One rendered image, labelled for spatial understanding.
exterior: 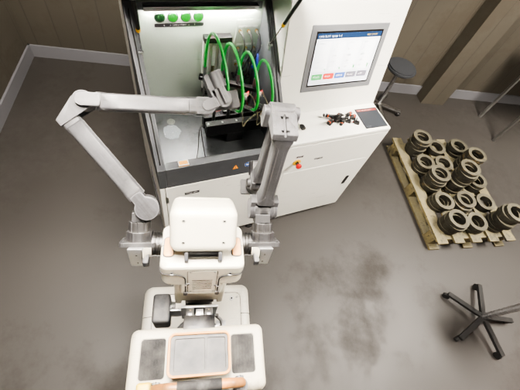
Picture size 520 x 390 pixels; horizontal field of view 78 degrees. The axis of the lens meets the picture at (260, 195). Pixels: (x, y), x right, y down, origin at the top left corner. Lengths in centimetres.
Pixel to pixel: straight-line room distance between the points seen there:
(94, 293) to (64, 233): 50
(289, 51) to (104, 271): 180
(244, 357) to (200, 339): 22
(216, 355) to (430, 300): 197
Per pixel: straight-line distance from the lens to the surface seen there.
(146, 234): 116
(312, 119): 196
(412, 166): 335
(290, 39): 173
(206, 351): 136
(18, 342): 250
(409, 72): 363
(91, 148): 115
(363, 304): 262
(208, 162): 165
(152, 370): 147
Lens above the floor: 227
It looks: 57 degrees down
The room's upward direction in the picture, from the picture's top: 19 degrees clockwise
